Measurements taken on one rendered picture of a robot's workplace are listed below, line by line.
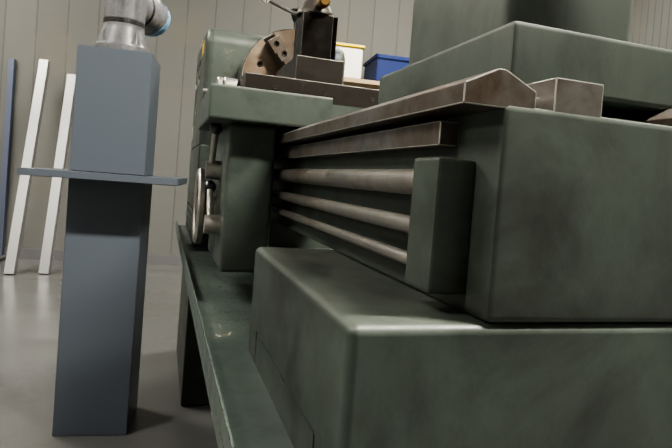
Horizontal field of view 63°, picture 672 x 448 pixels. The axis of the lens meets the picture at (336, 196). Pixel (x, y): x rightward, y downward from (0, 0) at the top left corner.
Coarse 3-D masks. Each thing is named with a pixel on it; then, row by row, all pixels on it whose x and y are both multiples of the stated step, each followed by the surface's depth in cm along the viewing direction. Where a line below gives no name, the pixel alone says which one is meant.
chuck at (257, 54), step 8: (272, 32) 170; (280, 32) 170; (288, 32) 171; (288, 40) 171; (256, 48) 168; (264, 48) 169; (288, 48) 171; (248, 56) 167; (256, 56) 168; (264, 56) 169; (272, 56) 169; (248, 64) 167; (256, 64) 168; (264, 64) 169; (272, 64) 170; (240, 72) 172; (256, 72) 168; (264, 72) 169; (272, 72) 170
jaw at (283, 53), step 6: (270, 36) 169; (276, 36) 166; (270, 42) 165; (276, 42) 166; (282, 42) 166; (270, 48) 167; (276, 48) 166; (282, 48) 166; (276, 54) 165; (282, 54) 164; (288, 54) 165; (276, 60) 168; (282, 60) 164; (288, 60) 163; (282, 66) 166
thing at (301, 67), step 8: (296, 56) 109; (304, 56) 109; (288, 64) 116; (296, 64) 109; (304, 64) 110; (312, 64) 110; (320, 64) 110; (328, 64) 111; (336, 64) 112; (280, 72) 124; (288, 72) 115; (296, 72) 109; (304, 72) 110; (312, 72) 110; (320, 72) 111; (328, 72) 111; (336, 72) 112; (312, 80) 110; (320, 80) 111; (328, 80) 111; (336, 80) 112
